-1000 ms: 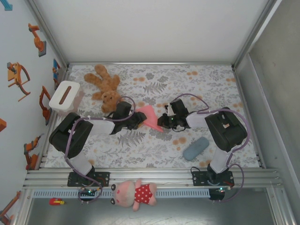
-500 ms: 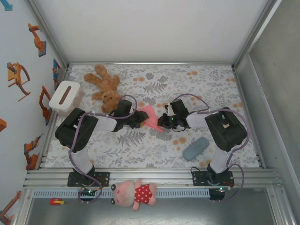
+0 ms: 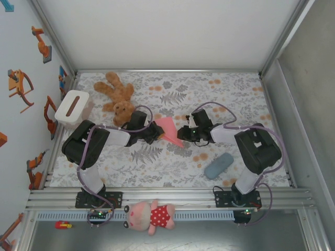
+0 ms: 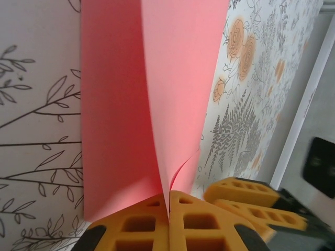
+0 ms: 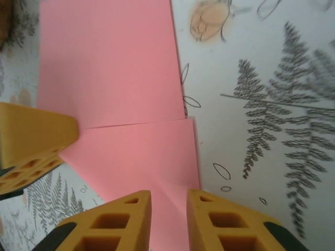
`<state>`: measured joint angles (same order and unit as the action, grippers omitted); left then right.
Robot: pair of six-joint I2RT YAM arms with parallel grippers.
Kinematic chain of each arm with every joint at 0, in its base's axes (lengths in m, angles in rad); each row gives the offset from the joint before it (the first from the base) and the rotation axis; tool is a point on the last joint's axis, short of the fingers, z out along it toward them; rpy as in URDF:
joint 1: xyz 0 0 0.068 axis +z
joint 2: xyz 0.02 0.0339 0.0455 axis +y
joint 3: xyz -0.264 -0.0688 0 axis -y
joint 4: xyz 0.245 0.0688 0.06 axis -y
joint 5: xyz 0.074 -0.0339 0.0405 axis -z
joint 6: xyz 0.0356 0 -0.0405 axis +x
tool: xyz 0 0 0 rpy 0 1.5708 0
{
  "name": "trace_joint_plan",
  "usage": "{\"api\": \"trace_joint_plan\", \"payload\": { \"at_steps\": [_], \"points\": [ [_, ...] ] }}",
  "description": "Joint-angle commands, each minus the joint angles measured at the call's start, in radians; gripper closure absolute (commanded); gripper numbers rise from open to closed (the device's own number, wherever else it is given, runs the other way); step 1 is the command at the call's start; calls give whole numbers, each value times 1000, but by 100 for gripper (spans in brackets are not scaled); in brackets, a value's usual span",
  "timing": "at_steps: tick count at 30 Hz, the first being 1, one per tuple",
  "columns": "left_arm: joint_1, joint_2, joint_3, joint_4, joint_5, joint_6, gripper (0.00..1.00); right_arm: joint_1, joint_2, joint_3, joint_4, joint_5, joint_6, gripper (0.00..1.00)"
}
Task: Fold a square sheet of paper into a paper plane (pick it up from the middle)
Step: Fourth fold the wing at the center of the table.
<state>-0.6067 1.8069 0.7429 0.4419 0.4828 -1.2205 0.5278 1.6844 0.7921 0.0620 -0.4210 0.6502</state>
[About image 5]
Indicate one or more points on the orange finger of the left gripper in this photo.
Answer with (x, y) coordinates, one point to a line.
(34, 136)

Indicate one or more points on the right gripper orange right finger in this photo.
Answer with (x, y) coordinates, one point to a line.
(230, 227)

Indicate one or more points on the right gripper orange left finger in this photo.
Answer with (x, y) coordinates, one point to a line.
(104, 225)

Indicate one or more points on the pink paper sheet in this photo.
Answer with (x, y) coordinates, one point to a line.
(110, 65)

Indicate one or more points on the floral fern print tablecloth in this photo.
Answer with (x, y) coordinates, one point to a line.
(261, 52)

